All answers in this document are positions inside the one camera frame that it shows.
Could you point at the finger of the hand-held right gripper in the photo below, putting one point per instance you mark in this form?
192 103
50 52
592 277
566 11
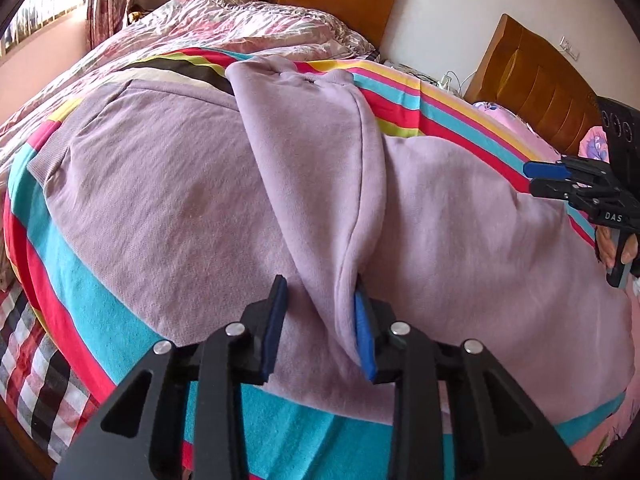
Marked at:
547 170
560 190

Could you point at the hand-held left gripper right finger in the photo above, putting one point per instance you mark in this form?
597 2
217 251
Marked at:
364 340

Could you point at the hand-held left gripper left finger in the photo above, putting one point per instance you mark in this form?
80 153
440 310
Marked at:
275 330

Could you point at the lilac sweatshirt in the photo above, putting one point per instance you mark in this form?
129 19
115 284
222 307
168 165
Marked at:
175 185

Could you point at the person's right hand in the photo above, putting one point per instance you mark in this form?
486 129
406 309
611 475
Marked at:
606 250

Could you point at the rolled pink floral quilt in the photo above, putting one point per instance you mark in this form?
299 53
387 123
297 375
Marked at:
595 145

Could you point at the pink bedsheet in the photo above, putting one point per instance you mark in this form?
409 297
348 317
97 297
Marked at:
520 132

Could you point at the ribbed wooden headboard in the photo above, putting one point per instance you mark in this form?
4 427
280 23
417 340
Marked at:
530 75

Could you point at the striped colourful blanket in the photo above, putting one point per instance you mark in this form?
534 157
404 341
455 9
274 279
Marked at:
90 320

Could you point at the plaid bedsheet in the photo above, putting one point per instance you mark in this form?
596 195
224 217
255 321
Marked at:
35 360

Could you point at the plain wooden headboard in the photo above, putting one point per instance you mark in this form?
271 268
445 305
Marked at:
340 0

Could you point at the window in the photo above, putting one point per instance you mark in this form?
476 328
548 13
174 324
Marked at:
45 5

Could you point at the white wall socket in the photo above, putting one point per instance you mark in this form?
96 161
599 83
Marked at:
570 46

